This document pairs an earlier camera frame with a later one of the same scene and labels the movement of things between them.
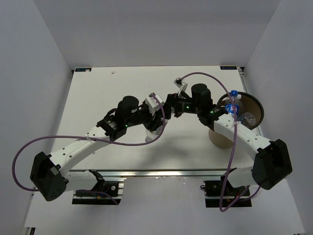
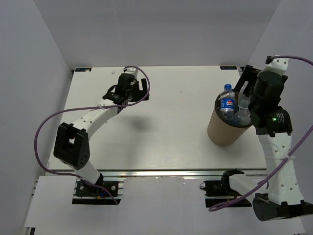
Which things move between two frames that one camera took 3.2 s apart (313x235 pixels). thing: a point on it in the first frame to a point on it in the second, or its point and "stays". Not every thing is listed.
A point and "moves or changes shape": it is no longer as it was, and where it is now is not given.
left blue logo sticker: [83, 69] stays
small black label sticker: [228, 67] stays
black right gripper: [173, 101] to [249, 74]
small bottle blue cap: [228, 105] moves or changes shape
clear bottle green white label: [151, 135] to [243, 117]
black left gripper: [151, 125] to [140, 93]
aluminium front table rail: [157, 174] stays
